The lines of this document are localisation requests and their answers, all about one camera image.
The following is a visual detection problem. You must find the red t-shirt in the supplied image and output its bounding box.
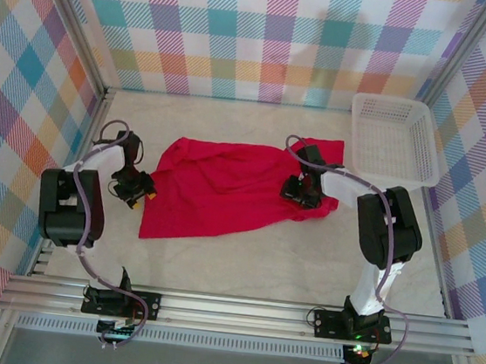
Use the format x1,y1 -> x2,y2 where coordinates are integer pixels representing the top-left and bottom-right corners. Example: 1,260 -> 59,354
137,117 -> 348,262

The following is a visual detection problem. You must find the white plastic basket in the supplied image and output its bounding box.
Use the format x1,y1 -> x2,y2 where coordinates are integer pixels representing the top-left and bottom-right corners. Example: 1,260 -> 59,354
342,91 -> 450,196

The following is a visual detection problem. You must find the wide aluminium mounting beam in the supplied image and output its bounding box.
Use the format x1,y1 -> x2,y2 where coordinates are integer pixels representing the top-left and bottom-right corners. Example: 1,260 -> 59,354
0,268 -> 481,363

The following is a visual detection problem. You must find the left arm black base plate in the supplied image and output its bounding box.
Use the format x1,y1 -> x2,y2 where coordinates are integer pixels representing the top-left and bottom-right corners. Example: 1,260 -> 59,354
79,285 -> 163,324

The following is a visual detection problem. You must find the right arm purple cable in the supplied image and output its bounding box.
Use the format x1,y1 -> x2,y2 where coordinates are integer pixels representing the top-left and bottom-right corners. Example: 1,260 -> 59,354
259,133 -> 432,364

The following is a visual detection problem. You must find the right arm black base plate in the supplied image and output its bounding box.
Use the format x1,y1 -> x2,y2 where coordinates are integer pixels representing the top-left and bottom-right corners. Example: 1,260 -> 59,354
311,307 -> 395,346

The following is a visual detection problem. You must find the slotted grey cable duct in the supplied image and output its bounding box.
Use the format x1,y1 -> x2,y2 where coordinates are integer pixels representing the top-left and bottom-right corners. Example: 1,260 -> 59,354
15,312 -> 347,364

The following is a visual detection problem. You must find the aluminium frame post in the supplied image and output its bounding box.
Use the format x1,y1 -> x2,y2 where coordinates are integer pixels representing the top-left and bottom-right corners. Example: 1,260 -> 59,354
418,0 -> 486,114
17,0 -> 120,93

